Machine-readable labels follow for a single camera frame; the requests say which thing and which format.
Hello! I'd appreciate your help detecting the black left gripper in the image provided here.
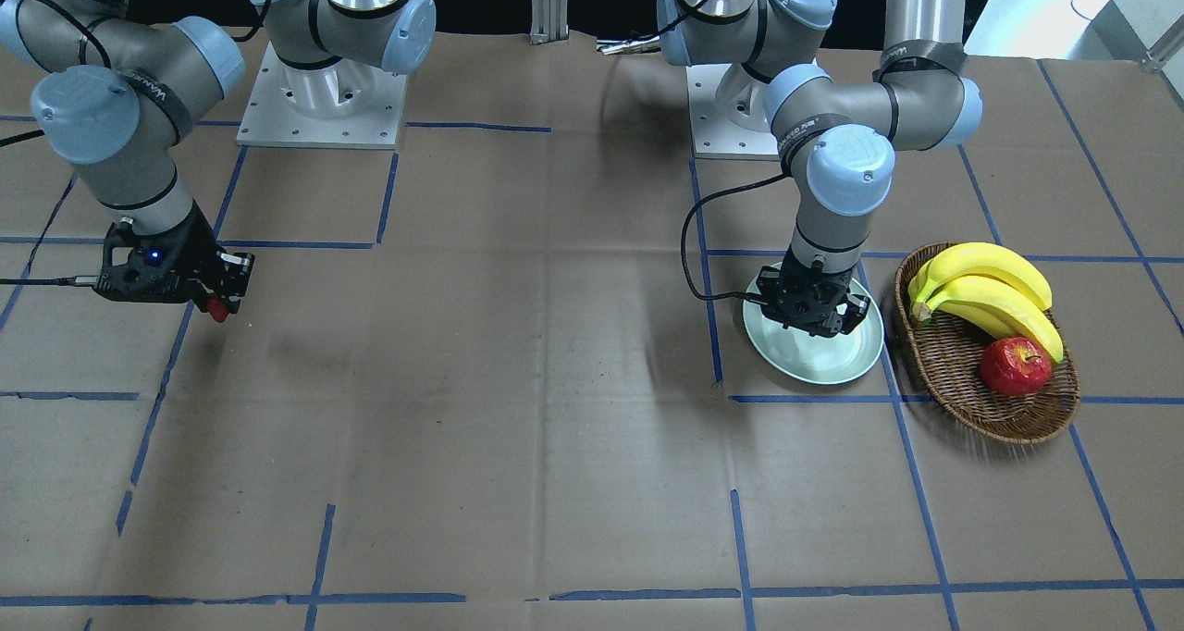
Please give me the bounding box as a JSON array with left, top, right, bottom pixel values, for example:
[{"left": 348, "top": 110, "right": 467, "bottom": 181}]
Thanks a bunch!
[{"left": 747, "top": 251, "right": 870, "bottom": 337}]

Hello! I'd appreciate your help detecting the brown wicker basket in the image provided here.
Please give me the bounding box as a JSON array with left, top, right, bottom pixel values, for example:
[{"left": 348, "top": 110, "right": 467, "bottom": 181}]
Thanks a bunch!
[{"left": 889, "top": 242, "right": 1083, "bottom": 444}]

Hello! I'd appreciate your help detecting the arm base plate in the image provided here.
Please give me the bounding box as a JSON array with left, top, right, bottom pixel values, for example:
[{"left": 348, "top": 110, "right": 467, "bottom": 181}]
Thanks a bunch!
[
  {"left": 686, "top": 65, "right": 777, "bottom": 160},
  {"left": 237, "top": 44, "right": 408, "bottom": 150}
]

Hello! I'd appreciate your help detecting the light green plate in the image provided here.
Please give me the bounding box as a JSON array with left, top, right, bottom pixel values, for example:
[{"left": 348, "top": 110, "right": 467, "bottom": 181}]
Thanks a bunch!
[{"left": 744, "top": 301, "right": 884, "bottom": 385}]

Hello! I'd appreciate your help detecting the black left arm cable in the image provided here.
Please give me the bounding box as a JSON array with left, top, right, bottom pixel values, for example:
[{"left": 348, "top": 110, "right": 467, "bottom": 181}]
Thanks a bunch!
[{"left": 681, "top": 173, "right": 792, "bottom": 303}]

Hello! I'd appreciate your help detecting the aluminium profile post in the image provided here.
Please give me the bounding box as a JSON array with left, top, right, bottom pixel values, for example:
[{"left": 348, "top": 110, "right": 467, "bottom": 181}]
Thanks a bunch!
[{"left": 529, "top": 0, "right": 570, "bottom": 45}]

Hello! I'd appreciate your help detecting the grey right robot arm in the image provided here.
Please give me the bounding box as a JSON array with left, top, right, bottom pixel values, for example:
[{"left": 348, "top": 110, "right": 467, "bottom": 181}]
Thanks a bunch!
[{"left": 4, "top": 0, "right": 438, "bottom": 322}]

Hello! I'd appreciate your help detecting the yellow banana bunch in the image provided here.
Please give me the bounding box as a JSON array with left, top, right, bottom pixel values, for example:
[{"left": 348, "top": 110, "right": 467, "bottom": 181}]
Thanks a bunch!
[{"left": 906, "top": 242, "right": 1066, "bottom": 363}]

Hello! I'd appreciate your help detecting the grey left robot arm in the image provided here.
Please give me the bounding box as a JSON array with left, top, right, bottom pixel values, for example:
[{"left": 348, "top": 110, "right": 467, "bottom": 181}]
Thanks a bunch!
[{"left": 657, "top": 0, "right": 982, "bottom": 339}]

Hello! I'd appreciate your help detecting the red strawberry green top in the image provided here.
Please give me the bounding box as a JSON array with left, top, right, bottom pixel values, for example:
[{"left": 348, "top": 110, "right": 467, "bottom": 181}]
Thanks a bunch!
[{"left": 202, "top": 295, "right": 232, "bottom": 324}]

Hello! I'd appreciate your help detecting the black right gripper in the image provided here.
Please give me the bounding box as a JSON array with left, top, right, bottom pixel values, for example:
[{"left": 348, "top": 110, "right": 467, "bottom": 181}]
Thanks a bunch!
[{"left": 94, "top": 204, "right": 255, "bottom": 315}]

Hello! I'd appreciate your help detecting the red apple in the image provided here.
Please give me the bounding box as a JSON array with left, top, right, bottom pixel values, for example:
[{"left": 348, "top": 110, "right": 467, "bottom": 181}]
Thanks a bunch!
[{"left": 978, "top": 336, "right": 1055, "bottom": 395}]

